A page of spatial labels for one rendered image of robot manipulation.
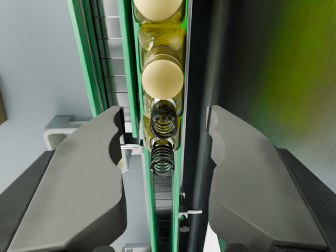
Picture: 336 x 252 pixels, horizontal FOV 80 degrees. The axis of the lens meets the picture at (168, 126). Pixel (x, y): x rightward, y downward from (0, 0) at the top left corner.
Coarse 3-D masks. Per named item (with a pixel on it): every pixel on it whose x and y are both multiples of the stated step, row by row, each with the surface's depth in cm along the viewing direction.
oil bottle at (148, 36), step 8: (144, 24) 24; (144, 32) 21; (152, 32) 21; (160, 32) 21; (168, 32) 21; (176, 32) 21; (184, 32) 22; (144, 40) 21; (152, 40) 21; (160, 40) 21; (168, 40) 21; (176, 40) 21; (184, 40) 22; (144, 48) 21; (176, 48) 21; (184, 48) 22; (144, 56) 22; (184, 56) 23; (184, 64) 23
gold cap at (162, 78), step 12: (156, 48) 18; (168, 48) 18; (144, 60) 19; (156, 60) 15; (168, 60) 15; (144, 72) 16; (156, 72) 16; (168, 72) 16; (180, 72) 16; (144, 84) 16; (156, 84) 16; (168, 84) 16; (180, 84) 16; (156, 96) 17; (168, 96) 17
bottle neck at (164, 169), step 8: (152, 144) 27; (160, 144) 25; (168, 144) 26; (152, 152) 25; (160, 152) 24; (168, 152) 24; (152, 160) 24; (160, 160) 23; (168, 160) 23; (152, 168) 24; (160, 168) 25; (168, 168) 25; (160, 176) 24
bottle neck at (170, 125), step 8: (152, 104) 24; (160, 104) 22; (168, 104) 22; (152, 112) 22; (160, 112) 21; (168, 112) 21; (152, 120) 20; (160, 120) 24; (168, 120) 23; (176, 120) 21; (152, 128) 21; (160, 128) 22; (168, 128) 22; (176, 128) 21; (160, 136) 21; (168, 136) 21
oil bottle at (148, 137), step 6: (144, 120) 28; (180, 120) 29; (144, 126) 28; (180, 126) 28; (144, 132) 28; (150, 132) 27; (180, 132) 29; (144, 138) 28; (150, 138) 28; (174, 138) 28; (180, 138) 30; (144, 144) 29; (150, 144) 28; (174, 144) 28; (150, 150) 29; (174, 150) 29
